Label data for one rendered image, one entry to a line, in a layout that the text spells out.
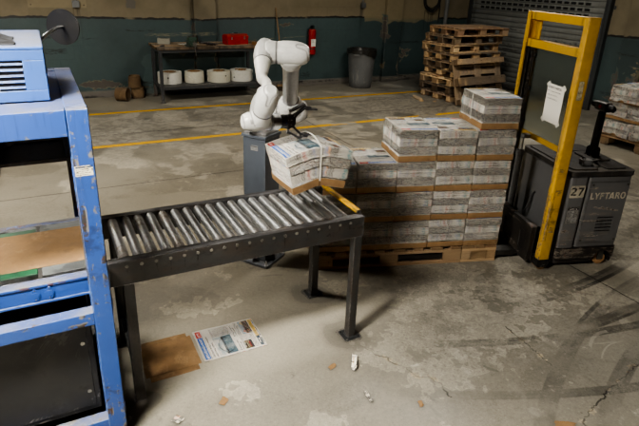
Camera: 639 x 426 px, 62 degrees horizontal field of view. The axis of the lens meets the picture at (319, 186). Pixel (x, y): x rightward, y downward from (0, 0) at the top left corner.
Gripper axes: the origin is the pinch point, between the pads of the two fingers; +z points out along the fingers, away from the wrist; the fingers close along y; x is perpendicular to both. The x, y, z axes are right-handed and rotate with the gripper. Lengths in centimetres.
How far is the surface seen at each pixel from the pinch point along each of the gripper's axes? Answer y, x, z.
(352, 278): 84, 32, 21
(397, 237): 98, -28, 99
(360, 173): 50, -40, 64
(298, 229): 49, 31, -18
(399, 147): 29, -32, 88
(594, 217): 68, 30, 233
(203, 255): 57, 31, -67
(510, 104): -8, -10, 159
